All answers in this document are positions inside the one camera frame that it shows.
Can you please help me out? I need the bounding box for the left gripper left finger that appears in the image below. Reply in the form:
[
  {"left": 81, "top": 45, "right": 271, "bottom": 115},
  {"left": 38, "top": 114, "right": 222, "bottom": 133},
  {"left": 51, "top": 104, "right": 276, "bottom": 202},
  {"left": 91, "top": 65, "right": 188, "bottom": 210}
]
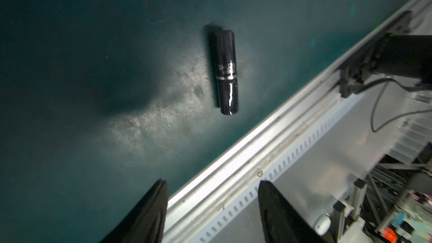
[{"left": 101, "top": 179, "right": 169, "bottom": 243}]

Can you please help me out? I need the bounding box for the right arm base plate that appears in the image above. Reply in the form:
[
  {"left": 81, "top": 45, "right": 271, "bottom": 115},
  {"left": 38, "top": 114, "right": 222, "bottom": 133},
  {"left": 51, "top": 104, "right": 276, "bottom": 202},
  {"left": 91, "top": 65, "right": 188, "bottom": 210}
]
[{"left": 338, "top": 11, "right": 412, "bottom": 99}]

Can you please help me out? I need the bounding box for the right black cable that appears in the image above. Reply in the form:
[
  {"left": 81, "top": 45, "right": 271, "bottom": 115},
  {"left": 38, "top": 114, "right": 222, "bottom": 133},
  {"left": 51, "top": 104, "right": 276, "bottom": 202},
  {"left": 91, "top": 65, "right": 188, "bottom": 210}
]
[{"left": 350, "top": 76, "right": 432, "bottom": 133}]

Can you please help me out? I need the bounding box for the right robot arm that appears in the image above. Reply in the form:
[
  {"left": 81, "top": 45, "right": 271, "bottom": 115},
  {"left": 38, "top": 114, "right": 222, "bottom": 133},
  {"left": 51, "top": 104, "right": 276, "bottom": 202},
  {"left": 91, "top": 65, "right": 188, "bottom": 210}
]
[{"left": 371, "top": 35, "right": 432, "bottom": 85}]

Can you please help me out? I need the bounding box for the white vented strip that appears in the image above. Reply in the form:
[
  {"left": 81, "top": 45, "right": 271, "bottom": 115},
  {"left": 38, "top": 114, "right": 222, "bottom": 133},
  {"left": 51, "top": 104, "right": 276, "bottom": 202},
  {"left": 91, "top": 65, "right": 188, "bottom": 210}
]
[{"left": 187, "top": 95, "right": 363, "bottom": 243}]

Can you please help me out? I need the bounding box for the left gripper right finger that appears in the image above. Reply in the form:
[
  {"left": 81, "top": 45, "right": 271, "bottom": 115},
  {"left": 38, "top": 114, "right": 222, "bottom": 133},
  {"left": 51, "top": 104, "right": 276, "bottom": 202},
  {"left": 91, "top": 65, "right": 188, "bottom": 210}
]
[{"left": 258, "top": 181, "right": 324, "bottom": 243}]

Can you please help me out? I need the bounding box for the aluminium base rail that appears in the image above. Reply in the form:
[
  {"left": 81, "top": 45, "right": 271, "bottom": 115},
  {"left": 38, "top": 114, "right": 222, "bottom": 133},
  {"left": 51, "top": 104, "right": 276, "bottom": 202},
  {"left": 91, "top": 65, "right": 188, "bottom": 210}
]
[{"left": 163, "top": 0, "right": 432, "bottom": 243}]

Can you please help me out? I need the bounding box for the black lipstick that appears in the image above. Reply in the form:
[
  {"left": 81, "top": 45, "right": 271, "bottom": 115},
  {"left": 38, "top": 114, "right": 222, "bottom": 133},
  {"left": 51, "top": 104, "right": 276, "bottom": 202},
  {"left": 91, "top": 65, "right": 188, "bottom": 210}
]
[{"left": 209, "top": 28, "right": 239, "bottom": 115}]

